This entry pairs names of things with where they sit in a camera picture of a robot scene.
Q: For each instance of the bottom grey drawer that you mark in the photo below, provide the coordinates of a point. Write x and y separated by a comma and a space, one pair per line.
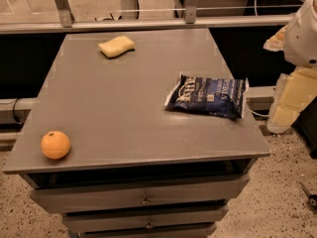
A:
201, 230

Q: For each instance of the top grey drawer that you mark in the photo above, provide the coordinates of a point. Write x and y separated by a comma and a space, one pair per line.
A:
139, 194

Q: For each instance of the grey drawer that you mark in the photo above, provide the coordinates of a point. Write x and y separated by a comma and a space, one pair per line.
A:
201, 230
139, 194
146, 219

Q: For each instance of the yellow sponge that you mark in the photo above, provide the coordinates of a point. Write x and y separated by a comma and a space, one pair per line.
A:
116, 47

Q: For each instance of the grey metal railing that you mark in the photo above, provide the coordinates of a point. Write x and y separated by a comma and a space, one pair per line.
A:
70, 16

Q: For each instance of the blue chip bag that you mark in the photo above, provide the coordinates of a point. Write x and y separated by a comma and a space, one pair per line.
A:
221, 97

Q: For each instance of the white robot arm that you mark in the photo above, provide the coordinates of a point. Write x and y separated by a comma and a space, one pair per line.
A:
295, 91

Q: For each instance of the grey drawer cabinet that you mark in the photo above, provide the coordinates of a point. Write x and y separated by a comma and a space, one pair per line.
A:
112, 111

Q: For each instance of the orange fruit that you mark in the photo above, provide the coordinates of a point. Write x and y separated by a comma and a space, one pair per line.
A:
55, 145

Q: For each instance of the middle grey drawer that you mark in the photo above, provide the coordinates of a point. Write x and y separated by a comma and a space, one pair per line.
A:
146, 219

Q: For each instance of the black caster wheel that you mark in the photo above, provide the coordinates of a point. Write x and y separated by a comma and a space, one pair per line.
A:
311, 198

